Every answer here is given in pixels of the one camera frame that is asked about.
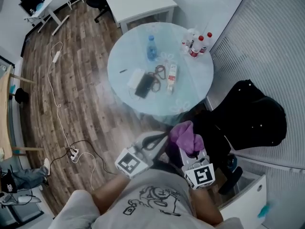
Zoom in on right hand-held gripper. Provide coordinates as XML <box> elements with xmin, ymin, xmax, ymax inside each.
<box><xmin>178</xmin><ymin>147</ymin><xmax>217</xmax><ymax>191</ymax></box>

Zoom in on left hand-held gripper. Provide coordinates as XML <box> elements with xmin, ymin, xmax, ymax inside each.
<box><xmin>114</xmin><ymin>131</ymin><xmax>170</xmax><ymax>179</ymax></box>

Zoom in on purple cloth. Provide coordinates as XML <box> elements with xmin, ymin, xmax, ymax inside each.
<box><xmin>169</xmin><ymin>120</ymin><xmax>205</xmax><ymax>155</ymax></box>

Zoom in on person's right forearm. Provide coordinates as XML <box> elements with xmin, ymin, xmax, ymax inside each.
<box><xmin>189</xmin><ymin>187</ymin><xmax>224</xmax><ymax>225</ymax></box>

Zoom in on person's left forearm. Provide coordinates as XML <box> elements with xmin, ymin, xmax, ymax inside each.
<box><xmin>91</xmin><ymin>174</ymin><xmax>131</xmax><ymax>214</ymax></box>

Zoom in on teal cloth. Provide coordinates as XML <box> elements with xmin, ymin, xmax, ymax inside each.
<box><xmin>257</xmin><ymin>204</ymin><xmax>271</xmax><ymax>219</ymax></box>

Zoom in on black office chair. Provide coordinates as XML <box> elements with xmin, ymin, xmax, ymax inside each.
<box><xmin>166</xmin><ymin>79</ymin><xmax>288</xmax><ymax>195</ymax></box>

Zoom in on person's black trousers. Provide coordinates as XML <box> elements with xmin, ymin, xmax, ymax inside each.
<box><xmin>152</xmin><ymin>161</ymin><xmax>184</xmax><ymax>176</ymax></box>

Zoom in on bin with black bag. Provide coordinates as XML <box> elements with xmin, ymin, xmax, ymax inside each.
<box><xmin>226</xmin><ymin>155</ymin><xmax>238</xmax><ymax>174</ymax></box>

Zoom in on black smartphone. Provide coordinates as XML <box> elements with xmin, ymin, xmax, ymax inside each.
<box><xmin>134</xmin><ymin>73</ymin><xmax>155</xmax><ymax>99</ymax></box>

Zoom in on white power bank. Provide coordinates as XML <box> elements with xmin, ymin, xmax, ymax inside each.
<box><xmin>127</xmin><ymin>68</ymin><xmax>146</xmax><ymax>88</ymax></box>

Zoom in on white square table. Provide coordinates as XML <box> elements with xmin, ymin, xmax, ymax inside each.
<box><xmin>218</xmin><ymin>174</ymin><xmax>267</xmax><ymax>224</ymax></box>

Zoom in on round table with blue tablecloth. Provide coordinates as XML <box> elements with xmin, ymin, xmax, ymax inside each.
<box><xmin>106</xmin><ymin>21</ymin><xmax>214</xmax><ymax>126</ymax></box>

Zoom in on small white bottle red label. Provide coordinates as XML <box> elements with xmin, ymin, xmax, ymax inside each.
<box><xmin>166</xmin><ymin>64</ymin><xmax>178</xmax><ymax>94</ymax></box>

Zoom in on black jacket with white buttons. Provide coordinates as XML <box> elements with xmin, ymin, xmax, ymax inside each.
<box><xmin>223</xmin><ymin>79</ymin><xmax>288</xmax><ymax>151</ymax></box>

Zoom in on white power strip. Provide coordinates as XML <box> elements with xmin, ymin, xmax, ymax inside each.
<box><xmin>69</xmin><ymin>147</ymin><xmax>80</xmax><ymax>162</ymax></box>

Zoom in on person's grey printed shirt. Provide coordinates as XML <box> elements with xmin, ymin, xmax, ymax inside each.
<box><xmin>47</xmin><ymin>169</ymin><xmax>245</xmax><ymax>229</ymax></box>

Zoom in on blue label water bottle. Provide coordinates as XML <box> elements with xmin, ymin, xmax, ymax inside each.
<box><xmin>146</xmin><ymin>34</ymin><xmax>158</xmax><ymax>62</ymax></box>

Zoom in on clear plastic bottle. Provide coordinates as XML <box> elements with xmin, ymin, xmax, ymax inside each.
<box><xmin>181</xmin><ymin>29</ymin><xmax>198</xmax><ymax>53</ymax></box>

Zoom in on black hat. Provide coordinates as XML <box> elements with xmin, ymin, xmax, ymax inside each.
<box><xmin>14</xmin><ymin>87</ymin><xmax>30</xmax><ymax>104</ymax></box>

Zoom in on small white table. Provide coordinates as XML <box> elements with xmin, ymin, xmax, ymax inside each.
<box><xmin>102</xmin><ymin>0</ymin><xmax>178</xmax><ymax>34</ymax></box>

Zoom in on wooden table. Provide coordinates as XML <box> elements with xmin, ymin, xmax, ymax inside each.
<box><xmin>0</xmin><ymin>64</ymin><xmax>45</xmax><ymax>162</ymax></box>

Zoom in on black swivel chair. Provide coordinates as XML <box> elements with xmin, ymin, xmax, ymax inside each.
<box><xmin>85</xmin><ymin>0</ymin><xmax>112</xmax><ymax>23</ymax></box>

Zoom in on white leg desk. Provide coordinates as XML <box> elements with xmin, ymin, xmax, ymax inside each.
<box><xmin>23</xmin><ymin>0</ymin><xmax>70</xmax><ymax>36</ymax></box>

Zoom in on short white looped cable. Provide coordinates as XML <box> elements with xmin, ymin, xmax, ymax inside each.
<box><xmin>77</xmin><ymin>151</ymin><xmax>97</xmax><ymax>192</ymax></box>

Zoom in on black floor cable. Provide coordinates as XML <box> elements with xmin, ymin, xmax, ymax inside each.
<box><xmin>49</xmin><ymin>139</ymin><xmax>117</xmax><ymax>176</ymax></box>

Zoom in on brown beaded necklace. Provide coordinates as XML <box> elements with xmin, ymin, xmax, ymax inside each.
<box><xmin>149</xmin><ymin>64</ymin><xmax>167</xmax><ymax>93</ymax></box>

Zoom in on long white floor cable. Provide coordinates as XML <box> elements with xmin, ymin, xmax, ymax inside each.
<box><xmin>47</xmin><ymin>41</ymin><xmax>74</xmax><ymax>152</ymax></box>

